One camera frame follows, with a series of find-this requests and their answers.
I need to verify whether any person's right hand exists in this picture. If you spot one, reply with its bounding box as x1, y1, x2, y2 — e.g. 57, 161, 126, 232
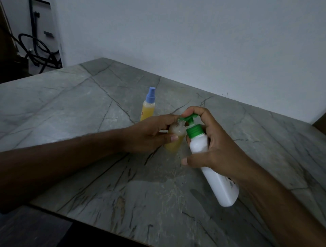
181, 106, 254, 184

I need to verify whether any person's left hand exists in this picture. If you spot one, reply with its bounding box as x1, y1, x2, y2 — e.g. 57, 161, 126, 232
122, 114, 182, 154

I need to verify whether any small clear bottle red label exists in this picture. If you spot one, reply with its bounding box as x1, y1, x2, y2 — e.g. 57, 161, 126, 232
140, 100, 156, 122

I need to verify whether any large white bottle green pump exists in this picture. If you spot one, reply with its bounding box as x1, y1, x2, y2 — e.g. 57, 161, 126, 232
178, 114, 240, 208

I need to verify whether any small clear bottle white cap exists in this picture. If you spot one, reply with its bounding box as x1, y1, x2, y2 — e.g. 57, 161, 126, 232
164, 119, 188, 153

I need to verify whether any blue spray cap with tube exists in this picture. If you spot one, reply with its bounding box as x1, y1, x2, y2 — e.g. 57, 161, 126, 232
146, 87, 156, 104

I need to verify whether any person's right forearm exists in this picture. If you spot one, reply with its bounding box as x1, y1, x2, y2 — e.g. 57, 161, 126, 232
239, 164, 326, 247

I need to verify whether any person's left forearm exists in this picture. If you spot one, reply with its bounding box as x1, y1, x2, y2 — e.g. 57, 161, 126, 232
0, 128, 128, 212

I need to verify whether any brown wooden door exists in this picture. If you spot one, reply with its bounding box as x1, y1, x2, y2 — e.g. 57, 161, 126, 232
312, 112, 326, 135

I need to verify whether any black coiled hose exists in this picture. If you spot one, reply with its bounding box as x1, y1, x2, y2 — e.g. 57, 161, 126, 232
10, 33, 63, 74

